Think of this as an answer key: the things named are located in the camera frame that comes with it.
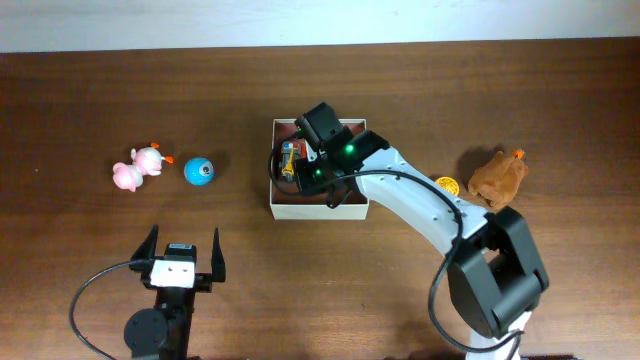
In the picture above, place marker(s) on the yellow ball toy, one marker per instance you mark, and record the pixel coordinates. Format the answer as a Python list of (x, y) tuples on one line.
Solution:
[(449, 184)]

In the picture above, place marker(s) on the blue ball toy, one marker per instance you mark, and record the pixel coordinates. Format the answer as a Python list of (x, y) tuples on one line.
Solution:
[(199, 171)]

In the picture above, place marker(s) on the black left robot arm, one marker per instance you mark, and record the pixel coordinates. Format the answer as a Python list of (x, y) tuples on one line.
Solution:
[(163, 331)]

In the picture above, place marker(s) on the grey toy car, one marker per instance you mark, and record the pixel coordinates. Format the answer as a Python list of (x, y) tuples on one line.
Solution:
[(290, 152)]

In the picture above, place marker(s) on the pink white duck toy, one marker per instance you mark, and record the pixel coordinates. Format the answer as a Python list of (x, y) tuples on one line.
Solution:
[(147, 161)]

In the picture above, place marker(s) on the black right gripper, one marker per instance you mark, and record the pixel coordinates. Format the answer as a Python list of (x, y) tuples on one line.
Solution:
[(304, 176)]

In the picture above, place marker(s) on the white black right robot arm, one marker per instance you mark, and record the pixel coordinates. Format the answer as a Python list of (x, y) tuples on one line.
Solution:
[(491, 277)]

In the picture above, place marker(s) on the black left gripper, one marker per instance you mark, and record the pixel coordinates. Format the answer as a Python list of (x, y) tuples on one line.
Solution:
[(145, 280)]

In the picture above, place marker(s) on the brown plush toy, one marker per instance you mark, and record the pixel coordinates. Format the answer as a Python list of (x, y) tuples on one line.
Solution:
[(499, 180)]

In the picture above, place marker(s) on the beige cardboard box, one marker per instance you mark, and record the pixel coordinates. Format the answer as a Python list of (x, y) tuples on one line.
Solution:
[(284, 207)]

